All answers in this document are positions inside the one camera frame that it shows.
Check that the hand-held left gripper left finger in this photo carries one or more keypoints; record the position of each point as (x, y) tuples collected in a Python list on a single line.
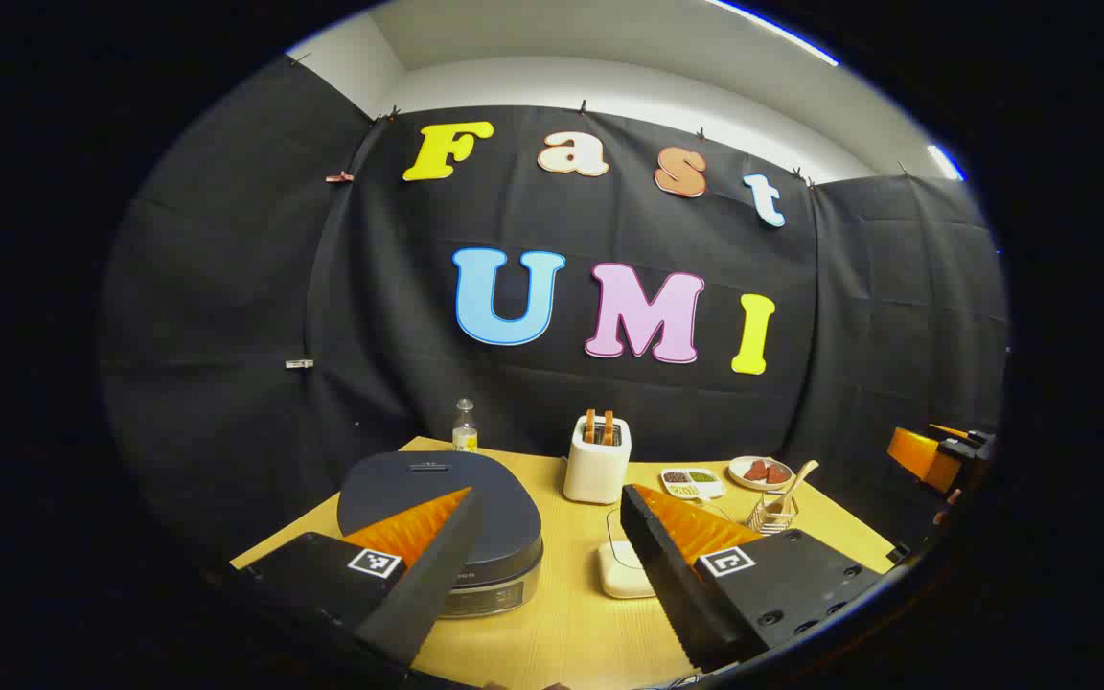
[(427, 585)]

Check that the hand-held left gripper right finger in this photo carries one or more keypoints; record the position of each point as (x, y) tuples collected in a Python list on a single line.
[(667, 585)]

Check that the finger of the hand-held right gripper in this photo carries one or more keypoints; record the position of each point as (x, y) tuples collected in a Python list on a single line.
[(918, 455), (950, 430)]

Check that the dark grey rice cooker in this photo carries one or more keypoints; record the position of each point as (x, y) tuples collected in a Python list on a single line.
[(408, 484)]

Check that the wooden spoon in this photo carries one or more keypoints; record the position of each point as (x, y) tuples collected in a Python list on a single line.
[(799, 476)]

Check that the white divided dish of beans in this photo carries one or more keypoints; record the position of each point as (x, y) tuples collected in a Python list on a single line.
[(692, 484)]

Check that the white toaster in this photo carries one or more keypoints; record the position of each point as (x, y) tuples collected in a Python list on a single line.
[(595, 474)]

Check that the round white plate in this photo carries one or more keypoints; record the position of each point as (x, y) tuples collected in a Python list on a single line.
[(761, 485)]

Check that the red meat slice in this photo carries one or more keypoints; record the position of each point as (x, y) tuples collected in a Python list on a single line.
[(755, 471), (778, 474)]

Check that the glass bottle with yellow label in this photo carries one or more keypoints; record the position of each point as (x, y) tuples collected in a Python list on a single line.
[(465, 436)]

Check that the toasted bread slice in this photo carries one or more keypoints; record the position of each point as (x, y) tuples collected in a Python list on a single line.
[(590, 426), (608, 428)]

